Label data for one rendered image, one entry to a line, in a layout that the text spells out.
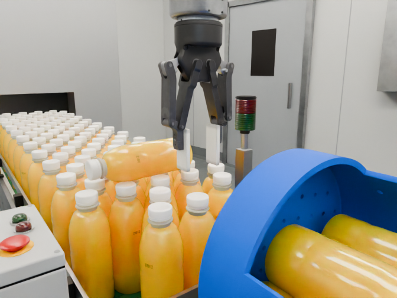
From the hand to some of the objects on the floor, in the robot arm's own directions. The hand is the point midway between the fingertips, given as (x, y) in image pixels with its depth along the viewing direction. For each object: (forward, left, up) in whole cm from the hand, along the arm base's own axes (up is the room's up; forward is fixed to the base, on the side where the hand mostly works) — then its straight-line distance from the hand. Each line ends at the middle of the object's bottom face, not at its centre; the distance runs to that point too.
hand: (198, 148), depth 55 cm
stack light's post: (+40, +20, -120) cm, 128 cm away
